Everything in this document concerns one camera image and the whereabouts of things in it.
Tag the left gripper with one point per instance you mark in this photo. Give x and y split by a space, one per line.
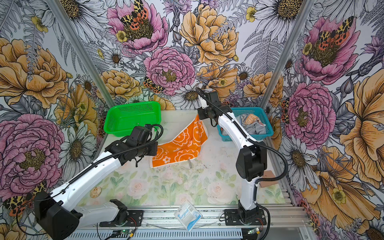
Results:
153 149

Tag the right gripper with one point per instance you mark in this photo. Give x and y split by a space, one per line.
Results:
202 116

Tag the orange white floral towel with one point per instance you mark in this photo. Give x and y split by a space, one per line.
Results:
185 146

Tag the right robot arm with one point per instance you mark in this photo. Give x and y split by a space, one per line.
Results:
252 159

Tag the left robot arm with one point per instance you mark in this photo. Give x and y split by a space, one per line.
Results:
84 180

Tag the green plastic basket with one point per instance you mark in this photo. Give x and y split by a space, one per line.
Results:
121 119

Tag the grey patterned towel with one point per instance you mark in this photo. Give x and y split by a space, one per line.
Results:
253 124

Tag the teal plastic basket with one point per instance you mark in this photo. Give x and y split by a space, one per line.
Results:
258 112

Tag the white blue packet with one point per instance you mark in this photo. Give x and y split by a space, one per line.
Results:
188 215

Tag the right aluminium frame post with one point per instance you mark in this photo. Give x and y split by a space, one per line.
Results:
291 41

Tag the aluminium frame post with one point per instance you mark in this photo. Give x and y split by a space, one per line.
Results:
291 41
70 31

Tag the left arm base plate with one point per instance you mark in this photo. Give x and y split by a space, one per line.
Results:
130 218

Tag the aluminium front rail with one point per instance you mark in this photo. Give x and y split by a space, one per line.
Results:
163 217

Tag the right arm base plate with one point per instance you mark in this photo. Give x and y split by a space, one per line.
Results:
239 217

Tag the left aluminium frame post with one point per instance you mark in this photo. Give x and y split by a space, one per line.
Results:
70 31

